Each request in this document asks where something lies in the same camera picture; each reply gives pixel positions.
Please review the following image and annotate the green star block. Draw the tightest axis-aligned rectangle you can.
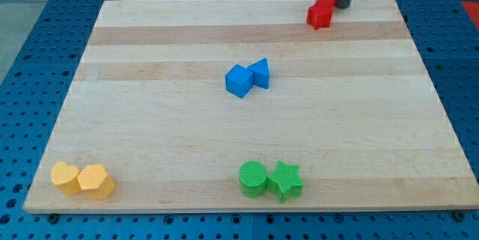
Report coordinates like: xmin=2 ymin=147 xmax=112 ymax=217
xmin=266 ymin=161 xmax=304 ymax=203

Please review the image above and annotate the blue cube block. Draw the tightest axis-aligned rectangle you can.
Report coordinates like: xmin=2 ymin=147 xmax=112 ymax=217
xmin=225 ymin=64 xmax=254 ymax=98

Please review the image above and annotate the red star block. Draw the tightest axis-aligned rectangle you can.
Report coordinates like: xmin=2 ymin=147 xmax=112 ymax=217
xmin=306 ymin=5 xmax=334 ymax=30

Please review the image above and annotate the yellow heart block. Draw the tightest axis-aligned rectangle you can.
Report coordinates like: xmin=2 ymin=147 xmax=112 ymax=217
xmin=51 ymin=161 xmax=81 ymax=196

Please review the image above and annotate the yellow hexagon block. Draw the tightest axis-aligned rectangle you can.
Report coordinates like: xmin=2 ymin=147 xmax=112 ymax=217
xmin=77 ymin=164 xmax=115 ymax=200

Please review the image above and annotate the green cylinder block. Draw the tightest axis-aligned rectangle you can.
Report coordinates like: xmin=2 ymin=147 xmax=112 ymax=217
xmin=239 ymin=161 xmax=267 ymax=198

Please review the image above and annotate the blue triangle block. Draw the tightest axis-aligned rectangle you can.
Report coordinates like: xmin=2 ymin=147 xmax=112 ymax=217
xmin=247 ymin=58 xmax=270 ymax=89

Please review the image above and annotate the wooden board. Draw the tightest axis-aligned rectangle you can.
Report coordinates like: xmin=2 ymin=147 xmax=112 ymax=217
xmin=24 ymin=0 xmax=478 ymax=214

